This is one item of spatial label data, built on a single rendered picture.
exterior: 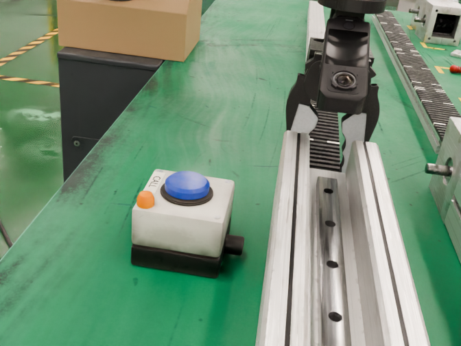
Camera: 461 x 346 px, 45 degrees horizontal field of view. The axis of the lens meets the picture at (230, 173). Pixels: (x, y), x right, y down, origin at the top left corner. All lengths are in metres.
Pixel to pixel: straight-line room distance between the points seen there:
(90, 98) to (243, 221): 0.61
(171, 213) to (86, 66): 0.67
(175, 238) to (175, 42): 0.65
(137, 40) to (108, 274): 0.67
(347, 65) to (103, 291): 0.31
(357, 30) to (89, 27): 0.64
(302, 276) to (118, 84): 0.78
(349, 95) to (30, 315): 0.34
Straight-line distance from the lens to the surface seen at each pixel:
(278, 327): 0.33
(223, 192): 0.51
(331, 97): 0.53
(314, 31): 1.33
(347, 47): 0.58
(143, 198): 0.47
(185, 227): 0.47
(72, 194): 0.62
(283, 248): 0.40
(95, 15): 1.11
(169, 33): 1.08
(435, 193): 0.70
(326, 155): 0.70
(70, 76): 1.12
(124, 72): 1.08
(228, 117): 0.84
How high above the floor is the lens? 1.09
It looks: 27 degrees down
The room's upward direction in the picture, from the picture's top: 6 degrees clockwise
